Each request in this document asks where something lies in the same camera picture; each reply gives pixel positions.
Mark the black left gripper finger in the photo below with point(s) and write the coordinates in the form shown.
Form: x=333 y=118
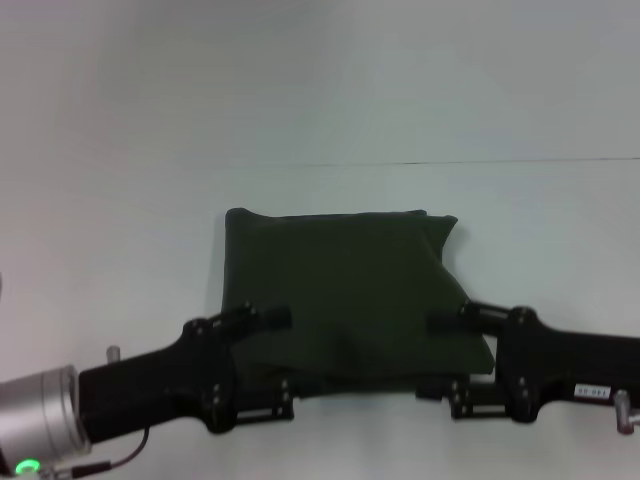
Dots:
x=265 y=405
x=270 y=317

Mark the dark green shirt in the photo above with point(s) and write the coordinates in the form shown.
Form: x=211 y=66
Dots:
x=350 y=290

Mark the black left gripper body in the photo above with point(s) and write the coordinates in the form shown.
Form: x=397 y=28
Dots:
x=160 y=380

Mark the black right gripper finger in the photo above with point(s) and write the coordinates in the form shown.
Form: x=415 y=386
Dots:
x=450 y=320
x=465 y=400

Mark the silver cylindrical connector plug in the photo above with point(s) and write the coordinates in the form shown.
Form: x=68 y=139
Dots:
x=114 y=353

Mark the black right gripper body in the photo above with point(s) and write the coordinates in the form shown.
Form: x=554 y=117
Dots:
x=565 y=365

